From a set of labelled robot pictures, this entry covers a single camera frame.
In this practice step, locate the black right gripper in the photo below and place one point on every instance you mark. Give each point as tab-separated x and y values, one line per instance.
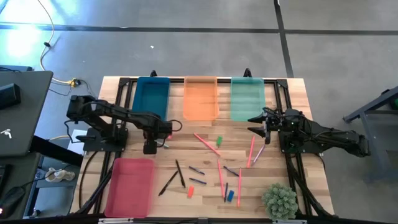
273	123

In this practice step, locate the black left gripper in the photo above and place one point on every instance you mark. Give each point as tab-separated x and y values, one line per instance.
155	128

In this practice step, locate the thin purple pen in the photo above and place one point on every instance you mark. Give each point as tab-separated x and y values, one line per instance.
258	154

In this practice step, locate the green eraser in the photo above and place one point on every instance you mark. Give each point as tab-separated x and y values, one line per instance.
219	141

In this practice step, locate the black pen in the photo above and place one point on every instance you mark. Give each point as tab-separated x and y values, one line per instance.
180	173
168	183

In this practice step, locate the orange eraser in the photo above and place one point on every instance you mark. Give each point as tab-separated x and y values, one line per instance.
190	191

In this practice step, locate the blue eraser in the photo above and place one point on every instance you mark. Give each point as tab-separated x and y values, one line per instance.
230	196

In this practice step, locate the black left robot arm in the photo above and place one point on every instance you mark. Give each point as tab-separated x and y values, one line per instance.
124	113

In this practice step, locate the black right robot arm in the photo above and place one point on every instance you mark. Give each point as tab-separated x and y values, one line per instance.
326	137

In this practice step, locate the teal translucent plastic bin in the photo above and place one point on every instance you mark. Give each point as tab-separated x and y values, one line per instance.
247	99

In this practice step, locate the blue plastic bin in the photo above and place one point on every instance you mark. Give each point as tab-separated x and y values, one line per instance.
150	96

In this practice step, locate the orange translucent plastic bin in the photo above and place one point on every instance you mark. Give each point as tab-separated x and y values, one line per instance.
200	99

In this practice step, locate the pinkish red plastic bin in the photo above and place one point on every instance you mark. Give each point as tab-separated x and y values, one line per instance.
129	186

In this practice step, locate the artificial green plant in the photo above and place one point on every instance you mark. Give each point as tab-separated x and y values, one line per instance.
280	201

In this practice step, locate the white paper sheet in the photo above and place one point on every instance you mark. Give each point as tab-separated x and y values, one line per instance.
74	143

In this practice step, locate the black floor tape strip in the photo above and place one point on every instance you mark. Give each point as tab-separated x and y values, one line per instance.
283	40
186	30

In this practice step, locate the yellow power plug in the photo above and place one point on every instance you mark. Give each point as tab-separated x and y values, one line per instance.
73	82

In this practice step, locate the black desk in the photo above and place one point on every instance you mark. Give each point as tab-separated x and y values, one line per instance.
56	151

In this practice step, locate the white plastic object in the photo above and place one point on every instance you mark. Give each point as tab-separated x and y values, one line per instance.
59	175

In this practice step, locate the blue-grey metal cart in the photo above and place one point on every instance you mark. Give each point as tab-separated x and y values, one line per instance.
373	105

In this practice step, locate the dark grey desk top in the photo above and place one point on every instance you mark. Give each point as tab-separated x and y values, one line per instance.
28	118

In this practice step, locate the black box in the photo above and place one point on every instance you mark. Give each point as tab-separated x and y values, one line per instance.
9	96

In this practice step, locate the black computer mouse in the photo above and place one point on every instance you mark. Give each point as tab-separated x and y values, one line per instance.
11	199

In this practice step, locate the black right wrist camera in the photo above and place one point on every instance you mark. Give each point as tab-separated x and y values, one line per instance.
268	137

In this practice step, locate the black aluminium rail frame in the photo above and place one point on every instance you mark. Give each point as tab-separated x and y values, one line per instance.
224	81

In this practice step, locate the silver bracket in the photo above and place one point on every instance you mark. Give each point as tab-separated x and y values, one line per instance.
289	221
115	221

